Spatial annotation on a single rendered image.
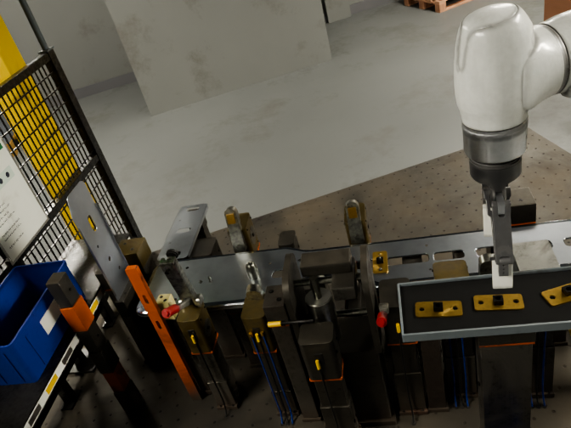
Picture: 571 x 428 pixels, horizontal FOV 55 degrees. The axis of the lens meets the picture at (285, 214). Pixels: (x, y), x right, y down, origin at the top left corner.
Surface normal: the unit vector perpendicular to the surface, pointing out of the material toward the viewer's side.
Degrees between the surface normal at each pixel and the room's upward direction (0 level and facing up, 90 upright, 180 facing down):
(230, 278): 0
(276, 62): 90
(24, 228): 90
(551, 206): 0
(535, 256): 0
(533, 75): 87
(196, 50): 90
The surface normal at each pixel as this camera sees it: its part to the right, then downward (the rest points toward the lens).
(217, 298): -0.23, -0.81
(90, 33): 0.22, 0.50
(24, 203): 0.97, -0.13
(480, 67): -0.60, 0.45
